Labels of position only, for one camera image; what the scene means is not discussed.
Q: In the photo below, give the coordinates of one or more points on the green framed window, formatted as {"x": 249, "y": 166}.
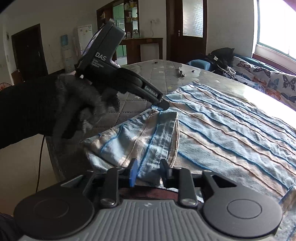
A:
{"x": 277, "y": 23}

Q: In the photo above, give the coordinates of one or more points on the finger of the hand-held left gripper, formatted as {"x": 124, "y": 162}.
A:
{"x": 164, "y": 104}

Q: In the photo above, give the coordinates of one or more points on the dark clothes pile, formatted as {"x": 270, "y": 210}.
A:
{"x": 219, "y": 67}

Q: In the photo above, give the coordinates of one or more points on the blue sofa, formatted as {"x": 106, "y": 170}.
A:
{"x": 198, "y": 63}

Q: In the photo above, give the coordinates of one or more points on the water dispenser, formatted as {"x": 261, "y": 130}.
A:
{"x": 67, "y": 55}

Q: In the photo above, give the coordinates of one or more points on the wide butterfly print cushion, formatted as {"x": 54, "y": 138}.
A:
{"x": 247, "y": 66}

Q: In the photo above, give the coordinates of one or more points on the group of small bottles boxes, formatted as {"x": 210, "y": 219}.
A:
{"x": 131, "y": 18}

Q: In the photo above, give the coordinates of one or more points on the flat butterfly print cushion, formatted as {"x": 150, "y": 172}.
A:
{"x": 245, "y": 81}

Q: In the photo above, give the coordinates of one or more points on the wooden display cabinet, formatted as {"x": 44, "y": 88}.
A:
{"x": 105, "y": 14}

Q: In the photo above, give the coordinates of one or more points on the person's left hand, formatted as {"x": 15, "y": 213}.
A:
{"x": 78, "y": 104}

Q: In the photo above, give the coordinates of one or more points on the brown door with frosted glass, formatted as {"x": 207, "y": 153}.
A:
{"x": 175, "y": 46}

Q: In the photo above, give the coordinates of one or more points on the black bag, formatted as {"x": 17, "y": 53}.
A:
{"x": 222, "y": 54}

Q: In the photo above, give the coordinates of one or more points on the black marker pen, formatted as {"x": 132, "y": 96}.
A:
{"x": 182, "y": 74}

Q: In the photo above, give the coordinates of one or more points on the person's left forearm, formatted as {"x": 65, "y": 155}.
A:
{"x": 25, "y": 113}

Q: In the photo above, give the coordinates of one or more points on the orange fan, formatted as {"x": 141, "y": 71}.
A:
{"x": 4, "y": 86}

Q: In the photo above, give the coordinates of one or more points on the striped blue beige garment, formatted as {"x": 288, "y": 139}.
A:
{"x": 219, "y": 129}

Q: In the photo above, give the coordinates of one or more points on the dark wooden desk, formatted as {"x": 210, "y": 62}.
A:
{"x": 141, "y": 40}

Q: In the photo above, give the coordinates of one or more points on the dark plain door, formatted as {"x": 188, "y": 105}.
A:
{"x": 30, "y": 55}

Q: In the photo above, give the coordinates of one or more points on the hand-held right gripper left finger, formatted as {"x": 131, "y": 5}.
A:
{"x": 133, "y": 173}

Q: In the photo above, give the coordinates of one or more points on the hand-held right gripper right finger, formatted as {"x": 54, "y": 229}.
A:
{"x": 166, "y": 171}

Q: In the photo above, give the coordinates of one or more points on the white wall socket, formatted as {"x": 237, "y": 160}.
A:
{"x": 154, "y": 21}

